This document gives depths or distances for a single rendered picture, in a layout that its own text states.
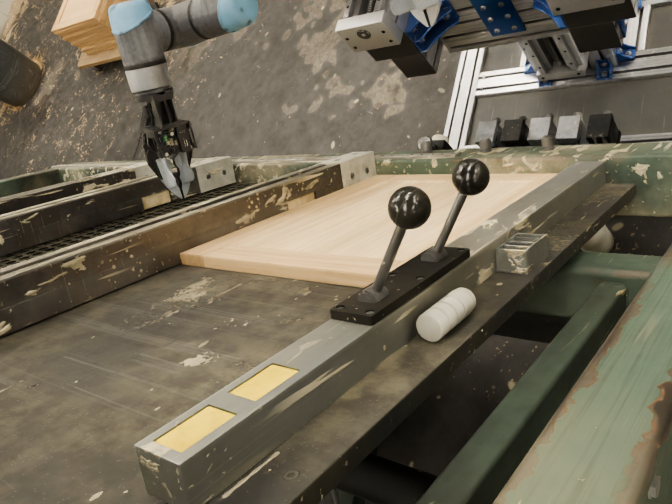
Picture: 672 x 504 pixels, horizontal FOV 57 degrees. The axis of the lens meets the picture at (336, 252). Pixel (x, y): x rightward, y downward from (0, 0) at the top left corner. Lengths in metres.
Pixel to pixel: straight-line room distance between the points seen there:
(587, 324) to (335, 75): 2.43
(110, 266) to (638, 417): 0.73
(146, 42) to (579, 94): 1.39
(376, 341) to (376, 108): 2.27
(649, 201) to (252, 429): 0.89
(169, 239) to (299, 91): 2.22
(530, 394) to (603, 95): 1.58
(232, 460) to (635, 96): 1.80
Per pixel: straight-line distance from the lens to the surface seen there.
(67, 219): 1.44
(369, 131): 2.75
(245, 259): 0.91
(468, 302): 0.65
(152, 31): 1.20
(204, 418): 0.47
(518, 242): 0.80
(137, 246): 0.97
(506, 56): 2.33
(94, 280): 0.94
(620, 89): 2.12
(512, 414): 0.60
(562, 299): 0.92
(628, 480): 0.36
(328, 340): 0.55
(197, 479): 0.45
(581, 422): 0.40
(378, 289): 0.59
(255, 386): 0.50
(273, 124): 3.16
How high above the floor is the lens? 1.95
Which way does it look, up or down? 49 degrees down
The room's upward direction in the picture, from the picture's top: 60 degrees counter-clockwise
